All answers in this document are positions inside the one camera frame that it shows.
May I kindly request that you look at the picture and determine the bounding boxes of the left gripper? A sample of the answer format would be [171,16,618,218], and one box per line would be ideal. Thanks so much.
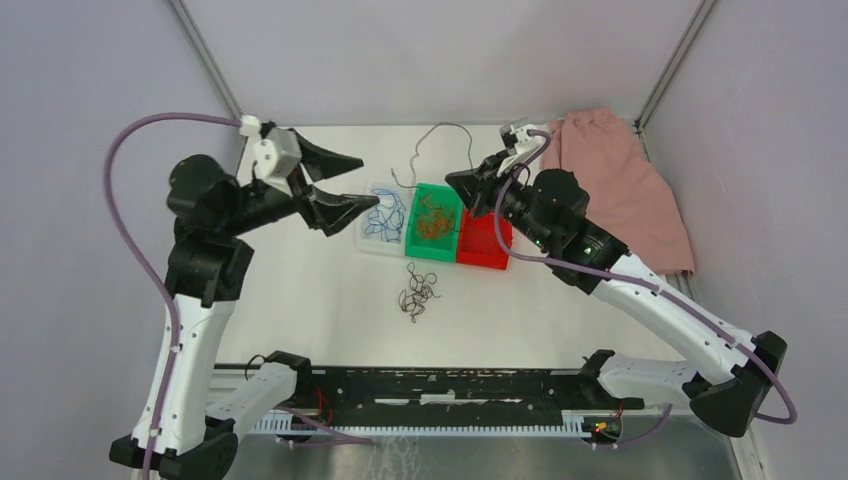
[222,126,380,235]

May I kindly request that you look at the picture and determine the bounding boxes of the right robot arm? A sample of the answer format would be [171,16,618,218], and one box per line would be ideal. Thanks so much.
[445,156,798,438]

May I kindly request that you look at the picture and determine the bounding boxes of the green plastic bin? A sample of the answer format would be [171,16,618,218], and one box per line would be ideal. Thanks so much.
[405,183,463,263]

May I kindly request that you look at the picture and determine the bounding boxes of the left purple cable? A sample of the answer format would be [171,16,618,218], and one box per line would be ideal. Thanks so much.
[102,112,376,480]

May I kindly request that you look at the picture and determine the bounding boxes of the tan brown cable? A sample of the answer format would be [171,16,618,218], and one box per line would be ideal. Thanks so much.
[413,192,460,243]

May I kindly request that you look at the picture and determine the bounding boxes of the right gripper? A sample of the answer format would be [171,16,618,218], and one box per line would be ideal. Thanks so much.
[446,149,554,250]

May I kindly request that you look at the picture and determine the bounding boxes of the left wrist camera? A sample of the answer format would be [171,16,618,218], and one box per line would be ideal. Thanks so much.
[250,127,302,194]

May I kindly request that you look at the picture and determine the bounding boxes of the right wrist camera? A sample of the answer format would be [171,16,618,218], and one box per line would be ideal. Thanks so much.
[497,117,552,176]

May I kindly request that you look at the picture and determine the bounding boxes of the blue cable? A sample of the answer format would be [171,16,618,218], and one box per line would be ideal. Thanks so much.
[387,192,409,233]
[367,188,407,243]
[364,198,395,240]

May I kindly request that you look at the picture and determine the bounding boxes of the pink cloth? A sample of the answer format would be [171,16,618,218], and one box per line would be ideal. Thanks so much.
[541,107,695,275]

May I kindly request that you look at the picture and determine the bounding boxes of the clear plastic bin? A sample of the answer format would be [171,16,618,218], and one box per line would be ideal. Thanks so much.
[355,182,414,257]

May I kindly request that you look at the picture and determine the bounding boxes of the red plastic bin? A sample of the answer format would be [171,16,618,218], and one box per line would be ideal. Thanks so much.
[455,209,510,271]

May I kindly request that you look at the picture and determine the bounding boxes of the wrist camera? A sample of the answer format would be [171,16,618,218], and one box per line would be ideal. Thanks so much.
[250,127,302,194]
[497,117,552,176]

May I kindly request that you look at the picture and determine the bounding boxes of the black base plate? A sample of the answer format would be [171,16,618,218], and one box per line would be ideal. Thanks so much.
[283,366,645,428]

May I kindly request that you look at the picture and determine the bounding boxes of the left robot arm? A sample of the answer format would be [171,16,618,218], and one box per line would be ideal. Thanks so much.
[109,124,377,479]

